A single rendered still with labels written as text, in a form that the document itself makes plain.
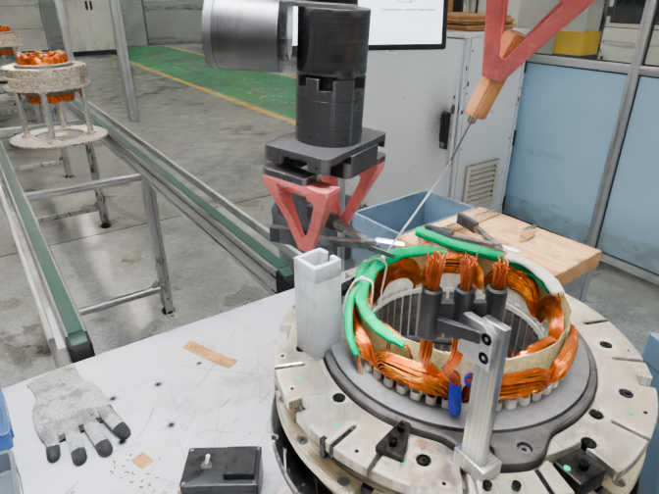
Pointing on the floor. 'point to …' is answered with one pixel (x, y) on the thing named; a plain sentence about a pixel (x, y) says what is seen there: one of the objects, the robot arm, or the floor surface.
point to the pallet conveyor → (53, 325)
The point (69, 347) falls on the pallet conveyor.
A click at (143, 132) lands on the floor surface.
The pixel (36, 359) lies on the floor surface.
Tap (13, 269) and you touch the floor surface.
